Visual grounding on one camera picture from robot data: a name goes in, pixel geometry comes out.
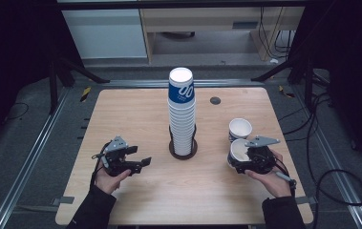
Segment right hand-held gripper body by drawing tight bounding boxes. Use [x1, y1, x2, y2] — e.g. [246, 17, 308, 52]
[245, 135, 281, 176]

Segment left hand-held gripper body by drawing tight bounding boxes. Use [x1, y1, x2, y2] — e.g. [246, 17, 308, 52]
[99, 135, 139, 177]

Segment white blue paper cup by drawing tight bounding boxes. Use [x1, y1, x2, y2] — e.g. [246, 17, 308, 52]
[226, 138, 253, 169]
[227, 117, 253, 143]

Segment dark wire cup holder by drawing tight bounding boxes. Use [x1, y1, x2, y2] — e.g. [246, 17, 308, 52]
[168, 124, 199, 160]

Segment stack of white paper cups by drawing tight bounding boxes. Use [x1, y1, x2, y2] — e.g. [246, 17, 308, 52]
[167, 67, 197, 156]

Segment person's left hand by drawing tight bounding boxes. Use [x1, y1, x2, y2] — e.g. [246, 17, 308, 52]
[95, 158, 133, 196]

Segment person's right hand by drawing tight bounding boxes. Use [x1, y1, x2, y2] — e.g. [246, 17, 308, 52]
[245, 149, 293, 198]

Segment yellow black tape strip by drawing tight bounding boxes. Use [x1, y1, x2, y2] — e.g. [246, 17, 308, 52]
[79, 87, 92, 103]
[278, 84, 296, 98]

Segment black metal stand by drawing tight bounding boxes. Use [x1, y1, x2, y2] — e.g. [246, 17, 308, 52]
[48, 56, 110, 115]
[250, 56, 317, 112]

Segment white cabinet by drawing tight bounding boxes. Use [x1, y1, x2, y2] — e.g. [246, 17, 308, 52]
[61, 9, 148, 60]

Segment black curtain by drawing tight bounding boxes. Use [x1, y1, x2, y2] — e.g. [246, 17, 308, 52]
[0, 0, 82, 160]
[287, 0, 362, 175]

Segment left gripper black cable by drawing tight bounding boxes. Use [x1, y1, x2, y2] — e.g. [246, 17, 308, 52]
[90, 152, 107, 189]

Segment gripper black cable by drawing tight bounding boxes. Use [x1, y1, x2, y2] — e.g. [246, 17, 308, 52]
[273, 157, 298, 197]
[90, 152, 107, 189]

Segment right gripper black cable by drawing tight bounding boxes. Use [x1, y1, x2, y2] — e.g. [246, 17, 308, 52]
[273, 157, 298, 197]

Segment grey table bracket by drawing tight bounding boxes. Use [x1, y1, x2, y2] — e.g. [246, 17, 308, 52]
[296, 196, 318, 206]
[51, 196, 75, 206]

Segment metal floor rail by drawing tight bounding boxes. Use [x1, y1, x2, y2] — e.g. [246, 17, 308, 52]
[100, 78, 265, 89]
[292, 87, 362, 229]
[0, 87, 71, 229]

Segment black looped floor cable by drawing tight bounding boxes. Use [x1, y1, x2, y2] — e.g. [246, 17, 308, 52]
[278, 92, 362, 229]

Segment thin black floor cable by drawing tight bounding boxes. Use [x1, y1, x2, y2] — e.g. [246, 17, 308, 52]
[5, 101, 31, 122]

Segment hanging black cables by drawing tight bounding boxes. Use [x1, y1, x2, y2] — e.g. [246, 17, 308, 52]
[259, 7, 298, 60]

